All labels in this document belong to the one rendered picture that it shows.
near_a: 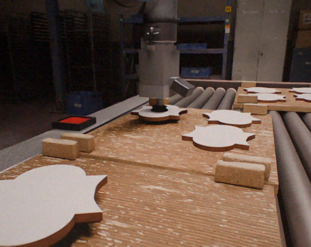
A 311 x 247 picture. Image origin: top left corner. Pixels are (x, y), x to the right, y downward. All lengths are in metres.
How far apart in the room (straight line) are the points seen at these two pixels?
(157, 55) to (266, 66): 4.40
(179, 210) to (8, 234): 0.16
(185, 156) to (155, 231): 0.19
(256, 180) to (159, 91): 0.33
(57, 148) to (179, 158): 0.19
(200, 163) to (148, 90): 0.26
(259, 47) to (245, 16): 0.54
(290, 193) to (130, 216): 0.22
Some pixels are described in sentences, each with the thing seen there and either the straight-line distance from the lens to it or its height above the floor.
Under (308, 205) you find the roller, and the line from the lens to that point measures 0.39.
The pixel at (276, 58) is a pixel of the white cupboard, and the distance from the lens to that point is 4.97.
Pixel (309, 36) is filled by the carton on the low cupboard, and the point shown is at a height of 1.29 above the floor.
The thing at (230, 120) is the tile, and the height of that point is 0.95.
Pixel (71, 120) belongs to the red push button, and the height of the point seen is 0.93.
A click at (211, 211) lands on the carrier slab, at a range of 0.30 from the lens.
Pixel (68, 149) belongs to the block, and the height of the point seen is 0.95.
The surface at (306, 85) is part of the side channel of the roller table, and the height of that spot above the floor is 0.95.
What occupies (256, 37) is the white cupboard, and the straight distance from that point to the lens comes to 4.92.
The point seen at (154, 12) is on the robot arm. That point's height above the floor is 1.17.
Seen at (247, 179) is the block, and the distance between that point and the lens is 0.36.
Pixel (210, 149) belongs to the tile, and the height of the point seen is 0.94.
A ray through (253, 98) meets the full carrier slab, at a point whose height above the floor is 0.95.
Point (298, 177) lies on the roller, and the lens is 0.46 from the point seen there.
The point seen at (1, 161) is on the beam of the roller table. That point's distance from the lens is 0.54.
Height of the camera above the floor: 1.10
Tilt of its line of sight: 15 degrees down
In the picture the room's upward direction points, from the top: straight up
